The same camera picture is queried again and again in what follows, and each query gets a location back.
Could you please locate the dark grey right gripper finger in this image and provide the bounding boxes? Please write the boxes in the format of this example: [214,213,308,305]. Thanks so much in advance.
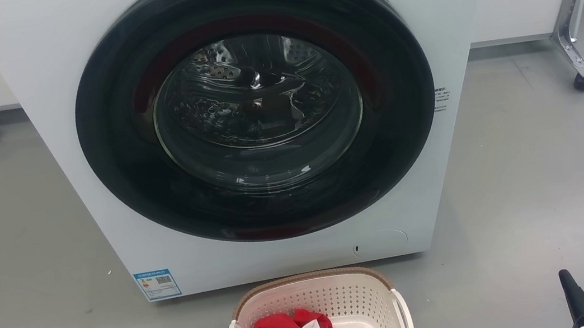
[558,267,584,325]

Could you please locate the white perforated laundry basket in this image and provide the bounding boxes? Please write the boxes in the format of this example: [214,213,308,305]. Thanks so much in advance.
[219,259,415,328]

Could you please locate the blue energy label sticker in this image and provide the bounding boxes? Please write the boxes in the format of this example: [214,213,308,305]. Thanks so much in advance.
[133,267,183,303]

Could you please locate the round black washing machine door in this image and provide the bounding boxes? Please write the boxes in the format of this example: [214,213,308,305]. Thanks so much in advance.
[59,0,453,264]

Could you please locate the white front-load washing machine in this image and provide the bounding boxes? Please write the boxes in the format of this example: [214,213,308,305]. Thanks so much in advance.
[0,0,530,322]

